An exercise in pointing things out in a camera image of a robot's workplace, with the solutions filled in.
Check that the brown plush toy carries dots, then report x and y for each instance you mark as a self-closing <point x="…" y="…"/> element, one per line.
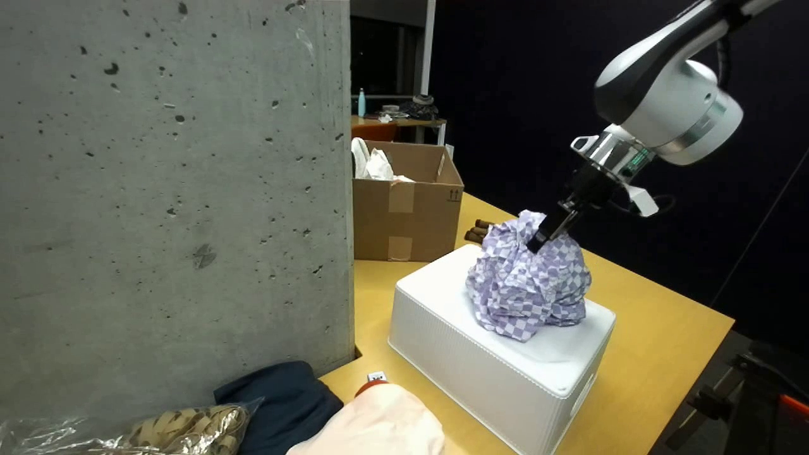
<point x="477" y="231"/>

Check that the clear bag with brown contents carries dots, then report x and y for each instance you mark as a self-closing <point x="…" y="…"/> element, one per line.
<point x="185" y="430"/>

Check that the white window frame post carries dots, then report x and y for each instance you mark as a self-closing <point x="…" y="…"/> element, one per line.
<point x="427" y="47"/>

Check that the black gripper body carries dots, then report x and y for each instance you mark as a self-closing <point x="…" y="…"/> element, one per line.
<point x="602" y="193"/>

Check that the long wooden counter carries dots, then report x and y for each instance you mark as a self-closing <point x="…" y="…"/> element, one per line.
<point x="413" y="126"/>

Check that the black clamp with orange tips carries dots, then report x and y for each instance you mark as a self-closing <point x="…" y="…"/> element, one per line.
<point x="791" y="408"/>

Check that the dark blue cloth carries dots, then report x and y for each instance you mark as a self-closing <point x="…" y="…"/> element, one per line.
<point x="279" y="406"/>

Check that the brown cardboard box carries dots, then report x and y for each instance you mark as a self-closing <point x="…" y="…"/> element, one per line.
<point x="406" y="219"/>

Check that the orange chair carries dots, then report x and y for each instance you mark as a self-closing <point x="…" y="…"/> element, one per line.
<point x="374" y="132"/>

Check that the checked blue shirt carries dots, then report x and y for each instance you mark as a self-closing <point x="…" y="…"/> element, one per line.
<point x="522" y="287"/>

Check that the white plastic bag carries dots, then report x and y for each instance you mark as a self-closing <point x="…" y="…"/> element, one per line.
<point x="374" y="165"/>

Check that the grey concrete pillar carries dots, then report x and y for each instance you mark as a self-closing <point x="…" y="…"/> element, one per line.
<point x="168" y="210"/>

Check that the teal water bottle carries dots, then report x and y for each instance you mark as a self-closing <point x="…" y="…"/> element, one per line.
<point x="362" y="105"/>

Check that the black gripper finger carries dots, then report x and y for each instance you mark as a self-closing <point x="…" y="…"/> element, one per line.
<point x="554" y="228"/>

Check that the desk clutter pile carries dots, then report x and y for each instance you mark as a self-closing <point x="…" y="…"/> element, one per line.
<point x="413" y="108"/>

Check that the white plastic box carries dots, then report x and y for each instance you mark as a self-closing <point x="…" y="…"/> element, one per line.
<point x="472" y="363"/>

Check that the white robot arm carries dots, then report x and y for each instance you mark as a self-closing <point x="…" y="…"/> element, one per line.
<point x="674" y="92"/>

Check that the pink cloth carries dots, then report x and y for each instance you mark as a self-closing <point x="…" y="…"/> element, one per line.
<point x="381" y="425"/>

